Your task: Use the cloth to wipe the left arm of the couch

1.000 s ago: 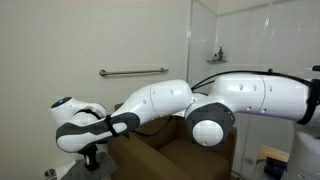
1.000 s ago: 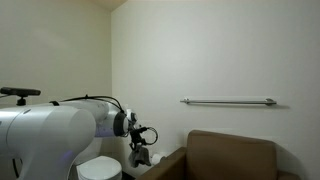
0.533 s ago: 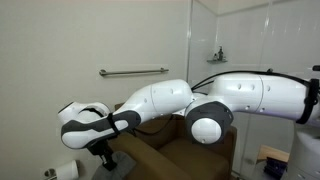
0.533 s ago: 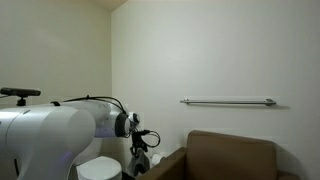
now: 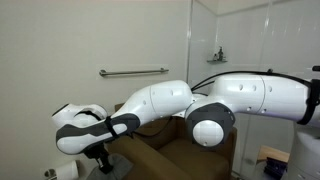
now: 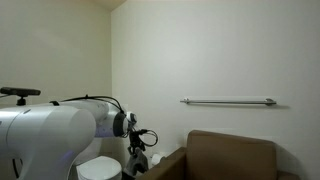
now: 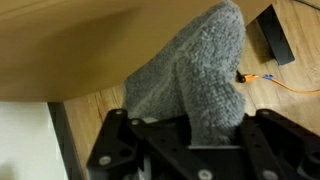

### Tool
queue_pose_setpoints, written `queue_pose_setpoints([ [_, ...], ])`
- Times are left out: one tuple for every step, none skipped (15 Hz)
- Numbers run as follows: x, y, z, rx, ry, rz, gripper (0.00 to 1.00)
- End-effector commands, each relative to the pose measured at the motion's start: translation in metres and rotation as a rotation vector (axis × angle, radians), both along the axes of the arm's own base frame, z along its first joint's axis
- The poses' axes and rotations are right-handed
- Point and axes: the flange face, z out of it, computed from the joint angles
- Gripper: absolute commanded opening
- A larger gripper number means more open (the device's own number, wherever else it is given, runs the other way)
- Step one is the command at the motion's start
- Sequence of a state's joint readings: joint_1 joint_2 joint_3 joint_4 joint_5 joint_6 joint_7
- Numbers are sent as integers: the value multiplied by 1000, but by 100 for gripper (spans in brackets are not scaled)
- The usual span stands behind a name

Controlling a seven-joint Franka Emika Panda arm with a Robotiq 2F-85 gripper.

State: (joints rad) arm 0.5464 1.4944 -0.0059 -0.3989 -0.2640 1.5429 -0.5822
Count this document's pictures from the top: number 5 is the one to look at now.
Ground brown cardboard box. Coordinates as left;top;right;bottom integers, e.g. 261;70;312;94
105;102;238;180

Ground purple object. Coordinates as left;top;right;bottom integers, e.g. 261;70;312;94
263;156;289;178

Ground metal towel bar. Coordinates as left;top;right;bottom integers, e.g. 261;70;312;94
98;67;170;78

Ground glass shower door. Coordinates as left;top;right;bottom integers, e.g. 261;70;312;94
188;0;320;174

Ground white toilet paper roll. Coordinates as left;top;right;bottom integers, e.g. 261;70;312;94
54;160;80;180

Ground dark bottles on shelf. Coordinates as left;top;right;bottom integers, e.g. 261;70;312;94
212;46;225;62

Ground grey terry cloth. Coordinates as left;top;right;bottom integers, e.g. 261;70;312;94
85;153;135;180

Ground chrome toilet paper holder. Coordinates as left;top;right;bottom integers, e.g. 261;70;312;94
43;168;58;180

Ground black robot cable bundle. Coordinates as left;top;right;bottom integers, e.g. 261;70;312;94
189;69;320;94

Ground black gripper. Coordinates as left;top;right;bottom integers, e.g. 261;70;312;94
83;143;115;175

